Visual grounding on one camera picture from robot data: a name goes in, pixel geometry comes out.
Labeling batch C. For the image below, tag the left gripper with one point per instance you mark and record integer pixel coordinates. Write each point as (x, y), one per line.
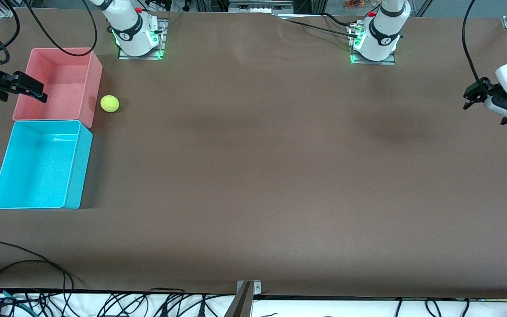
(482, 92)

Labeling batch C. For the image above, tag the yellow-green tennis ball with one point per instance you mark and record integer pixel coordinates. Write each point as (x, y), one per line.
(109, 104)

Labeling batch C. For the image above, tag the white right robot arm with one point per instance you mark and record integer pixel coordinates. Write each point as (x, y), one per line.
(130, 31)

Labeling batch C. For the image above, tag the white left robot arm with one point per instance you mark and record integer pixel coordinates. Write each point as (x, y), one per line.
(381, 35)

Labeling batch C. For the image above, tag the pink plastic bin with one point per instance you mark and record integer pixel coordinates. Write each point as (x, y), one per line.
(68, 83)

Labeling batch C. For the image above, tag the blue plastic bin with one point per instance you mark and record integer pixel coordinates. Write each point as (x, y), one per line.
(38, 167)

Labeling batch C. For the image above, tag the orange items in clear box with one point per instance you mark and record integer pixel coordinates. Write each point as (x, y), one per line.
(357, 4)

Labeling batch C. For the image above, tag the grey metal box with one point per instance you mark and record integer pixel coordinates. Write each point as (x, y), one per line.
(260, 6)

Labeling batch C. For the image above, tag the aluminium profile beam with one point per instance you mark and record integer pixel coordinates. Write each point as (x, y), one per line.
(241, 304)

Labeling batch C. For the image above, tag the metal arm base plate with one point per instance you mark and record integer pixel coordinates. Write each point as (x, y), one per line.
(162, 39)
(387, 62)

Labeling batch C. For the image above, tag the metal corner bracket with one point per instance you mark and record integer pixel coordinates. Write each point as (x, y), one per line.
(257, 287)

